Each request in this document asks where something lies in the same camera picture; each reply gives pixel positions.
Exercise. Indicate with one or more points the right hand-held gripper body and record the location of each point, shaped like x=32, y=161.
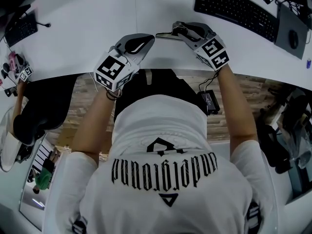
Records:
x=211, y=50

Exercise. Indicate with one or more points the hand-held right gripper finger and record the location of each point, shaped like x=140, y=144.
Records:
x=183, y=36
x=181, y=25

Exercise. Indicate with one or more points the person's black trousers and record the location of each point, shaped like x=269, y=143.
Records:
x=170, y=84

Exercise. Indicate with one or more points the black computer mouse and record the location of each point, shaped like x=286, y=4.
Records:
x=293, y=39

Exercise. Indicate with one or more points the large black keyboard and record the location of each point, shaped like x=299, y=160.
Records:
x=234, y=7

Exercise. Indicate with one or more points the black hair bands on wrist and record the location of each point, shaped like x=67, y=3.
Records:
x=112, y=95

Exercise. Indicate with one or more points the grey mouse pad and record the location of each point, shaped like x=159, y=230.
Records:
x=285, y=28

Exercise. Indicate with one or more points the person's white printed T-shirt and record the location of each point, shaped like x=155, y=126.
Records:
x=158, y=191

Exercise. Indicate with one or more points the black office chair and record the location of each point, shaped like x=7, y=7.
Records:
x=273, y=142

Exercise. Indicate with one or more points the small black keyboard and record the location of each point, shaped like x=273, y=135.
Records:
x=20, y=29

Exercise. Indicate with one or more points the black battery box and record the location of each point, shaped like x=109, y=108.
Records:
x=209, y=102

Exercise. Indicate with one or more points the person's right forearm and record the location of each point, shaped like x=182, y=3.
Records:
x=237, y=106

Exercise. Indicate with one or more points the person's left forearm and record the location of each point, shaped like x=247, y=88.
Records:
x=97, y=121

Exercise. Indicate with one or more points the another person's forearm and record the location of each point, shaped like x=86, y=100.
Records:
x=19, y=101

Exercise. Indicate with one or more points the pink plastic object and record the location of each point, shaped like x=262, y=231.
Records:
x=12, y=60

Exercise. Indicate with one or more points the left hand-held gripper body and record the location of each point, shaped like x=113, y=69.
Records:
x=126, y=62

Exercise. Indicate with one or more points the small purple object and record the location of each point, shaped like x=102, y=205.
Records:
x=309, y=64

